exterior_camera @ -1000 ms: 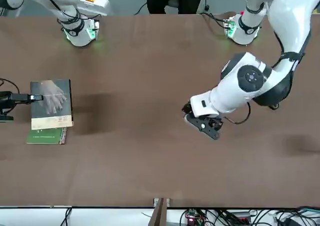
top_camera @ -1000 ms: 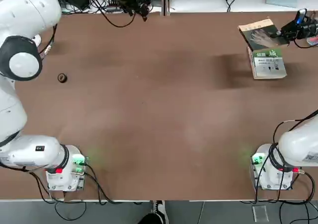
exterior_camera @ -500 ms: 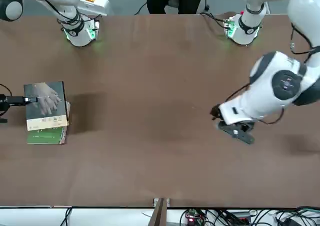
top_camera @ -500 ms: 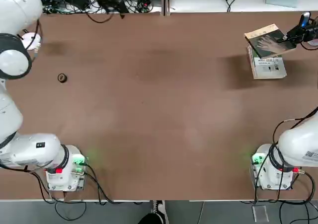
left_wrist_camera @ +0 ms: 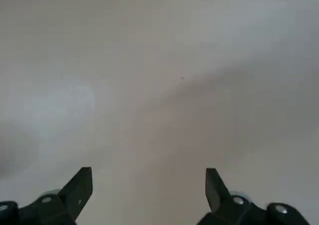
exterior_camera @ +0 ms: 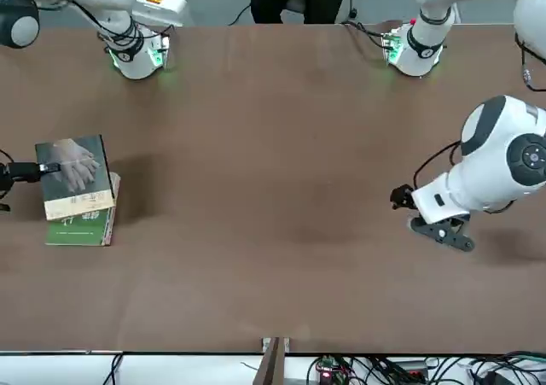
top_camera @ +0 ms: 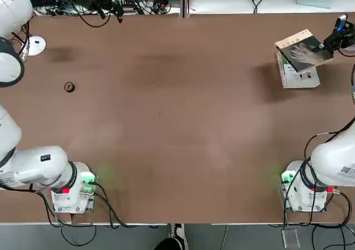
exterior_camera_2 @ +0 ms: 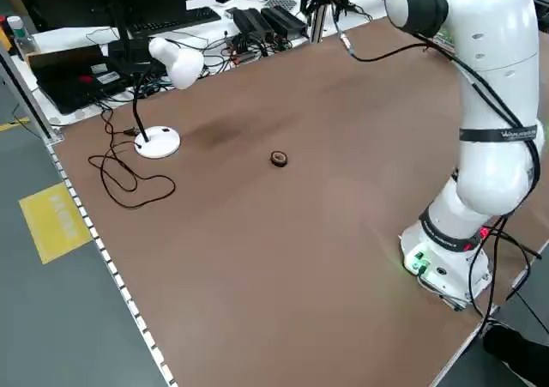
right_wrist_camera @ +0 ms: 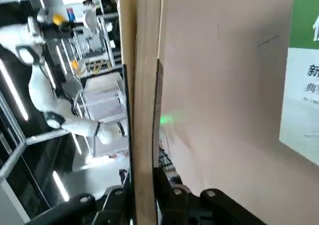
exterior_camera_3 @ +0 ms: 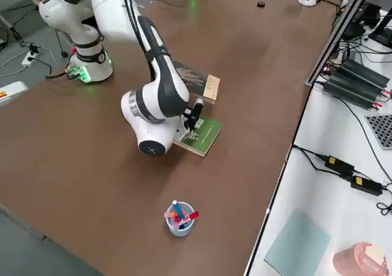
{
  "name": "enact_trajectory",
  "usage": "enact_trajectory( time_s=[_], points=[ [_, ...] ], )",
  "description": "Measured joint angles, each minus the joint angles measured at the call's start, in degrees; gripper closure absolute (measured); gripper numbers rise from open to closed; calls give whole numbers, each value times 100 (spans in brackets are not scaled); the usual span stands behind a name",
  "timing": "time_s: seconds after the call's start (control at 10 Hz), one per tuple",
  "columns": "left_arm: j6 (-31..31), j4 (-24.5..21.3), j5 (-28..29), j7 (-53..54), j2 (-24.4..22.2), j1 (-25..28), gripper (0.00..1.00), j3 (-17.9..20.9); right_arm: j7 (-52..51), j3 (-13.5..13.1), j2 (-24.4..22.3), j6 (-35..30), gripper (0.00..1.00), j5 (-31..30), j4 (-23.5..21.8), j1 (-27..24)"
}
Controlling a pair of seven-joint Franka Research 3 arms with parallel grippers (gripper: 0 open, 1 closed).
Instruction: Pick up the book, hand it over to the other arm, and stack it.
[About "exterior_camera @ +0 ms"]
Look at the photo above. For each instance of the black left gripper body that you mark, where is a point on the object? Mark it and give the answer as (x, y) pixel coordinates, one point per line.
(403, 197)

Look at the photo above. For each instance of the white controller box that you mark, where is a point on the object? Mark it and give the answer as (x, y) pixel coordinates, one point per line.
(164, 7)

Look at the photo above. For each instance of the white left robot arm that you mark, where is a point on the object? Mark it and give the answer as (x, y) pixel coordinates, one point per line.
(490, 180)

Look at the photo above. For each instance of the dark book with hand photo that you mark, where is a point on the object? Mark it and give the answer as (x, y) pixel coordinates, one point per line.
(72, 176)

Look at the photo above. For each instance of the aluminium frame post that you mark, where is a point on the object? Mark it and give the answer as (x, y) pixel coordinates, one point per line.
(275, 361)

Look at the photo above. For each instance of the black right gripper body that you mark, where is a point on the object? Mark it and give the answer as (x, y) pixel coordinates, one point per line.
(5, 178)

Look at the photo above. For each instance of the green and white book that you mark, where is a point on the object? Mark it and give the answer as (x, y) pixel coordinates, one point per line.
(81, 232)

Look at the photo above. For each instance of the small circuit board red light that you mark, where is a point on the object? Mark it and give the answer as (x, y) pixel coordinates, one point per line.
(328, 373)

